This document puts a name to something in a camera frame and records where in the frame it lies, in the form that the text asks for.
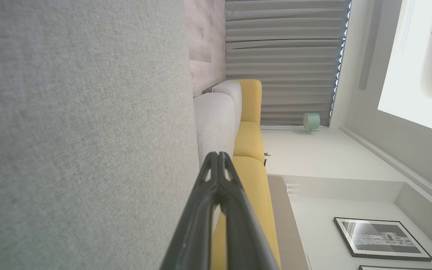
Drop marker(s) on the mint green lamp shade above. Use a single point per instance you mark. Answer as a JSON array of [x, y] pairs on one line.
[[311, 121]]

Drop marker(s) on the grey sofa seat cushion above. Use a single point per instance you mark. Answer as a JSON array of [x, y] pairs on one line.
[[214, 123], [233, 97]]

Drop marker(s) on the grey and yellow sofa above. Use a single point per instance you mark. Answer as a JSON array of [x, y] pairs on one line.
[[69, 131]]

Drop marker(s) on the white linear ceiling air vent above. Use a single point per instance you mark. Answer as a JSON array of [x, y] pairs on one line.
[[407, 26]]

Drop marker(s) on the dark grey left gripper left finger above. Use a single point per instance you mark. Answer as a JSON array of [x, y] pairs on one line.
[[197, 225]]

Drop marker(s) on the grey pleated curtain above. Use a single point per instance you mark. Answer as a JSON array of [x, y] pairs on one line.
[[283, 56]]

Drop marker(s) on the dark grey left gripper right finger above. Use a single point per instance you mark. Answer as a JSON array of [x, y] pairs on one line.
[[244, 232]]

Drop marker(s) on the black framed monochrome picture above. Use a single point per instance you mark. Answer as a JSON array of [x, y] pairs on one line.
[[381, 238]]

